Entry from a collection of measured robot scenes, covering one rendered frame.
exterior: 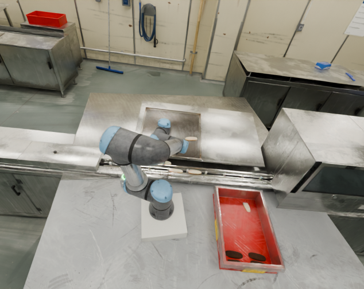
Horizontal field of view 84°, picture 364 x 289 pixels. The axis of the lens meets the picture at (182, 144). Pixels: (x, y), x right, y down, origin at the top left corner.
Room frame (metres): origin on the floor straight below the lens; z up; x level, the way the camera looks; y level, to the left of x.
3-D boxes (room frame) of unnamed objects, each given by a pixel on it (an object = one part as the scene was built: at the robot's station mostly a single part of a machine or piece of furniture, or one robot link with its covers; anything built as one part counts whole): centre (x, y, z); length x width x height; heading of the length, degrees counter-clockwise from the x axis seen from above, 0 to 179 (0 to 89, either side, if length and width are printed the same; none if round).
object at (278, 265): (0.61, -0.44, 0.87); 0.49 x 0.34 x 0.10; 4
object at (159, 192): (0.62, 0.07, 1.05); 0.13 x 0.12 x 0.14; 77
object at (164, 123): (0.95, 0.12, 1.24); 0.09 x 0.08 x 0.11; 167
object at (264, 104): (3.26, -1.60, 0.51); 1.93 x 1.05 x 1.02; 95
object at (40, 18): (3.79, 2.66, 0.93); 0.51 x 0.36 x 0.13; 99
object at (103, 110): (1.54, 0.05, 0.41); 1.80 x 1.16 x 0.82; 105
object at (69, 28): (3.79, 2.66, 0.44); 0.70 x 0.55 x 0.87; 95
